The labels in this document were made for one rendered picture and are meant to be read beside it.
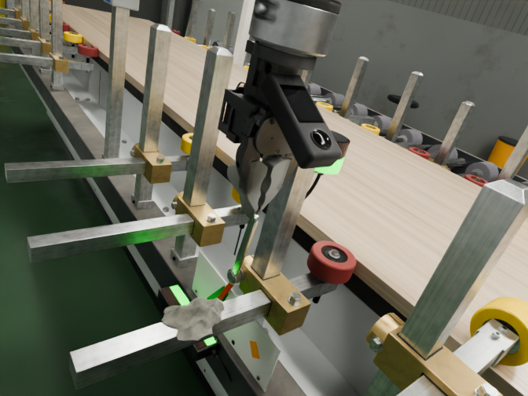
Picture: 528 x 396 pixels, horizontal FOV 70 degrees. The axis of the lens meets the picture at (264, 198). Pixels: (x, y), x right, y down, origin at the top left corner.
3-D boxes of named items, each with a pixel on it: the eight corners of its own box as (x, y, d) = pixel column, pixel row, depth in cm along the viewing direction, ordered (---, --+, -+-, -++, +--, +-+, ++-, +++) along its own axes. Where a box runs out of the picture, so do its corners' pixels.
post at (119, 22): (105, 166, 116) (115, 5, 96) (100, 159, 119) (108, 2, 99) (120, 165, 119) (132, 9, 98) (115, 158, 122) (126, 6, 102)
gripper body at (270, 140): (261, 133, 53) (284, 43, 47) (300, 160, 47) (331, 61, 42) (214, 133, 48) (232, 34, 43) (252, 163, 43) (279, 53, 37)
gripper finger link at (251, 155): (257, 182, 49) (274, 119, 45) (265, 189, 48) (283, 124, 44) (227, 186, 46) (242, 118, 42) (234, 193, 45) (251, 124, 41)
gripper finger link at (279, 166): (249, 196, 55) (264, 138, 51) (273, 218, 52) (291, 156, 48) (232, 199, 54) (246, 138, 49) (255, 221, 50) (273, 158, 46)
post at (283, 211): (232, 378, 71) (306, 140, 49) (222, 364, 73) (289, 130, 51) (247, 371, 73) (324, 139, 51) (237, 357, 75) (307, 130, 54)
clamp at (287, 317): (279, 337, 57) (287, 313, 55) (232, 280, 66) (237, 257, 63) (305, 325, 60) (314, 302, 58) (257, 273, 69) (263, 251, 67)
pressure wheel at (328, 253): (314, 323, 65) (336, 271, 60) (285, 292, 70) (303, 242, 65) (344, 309, 70) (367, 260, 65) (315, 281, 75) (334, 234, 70)
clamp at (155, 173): (148, 184, 89) (150, 165, 87) (127, 159, 98) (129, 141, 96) (172, 182, 93) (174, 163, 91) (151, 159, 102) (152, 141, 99)
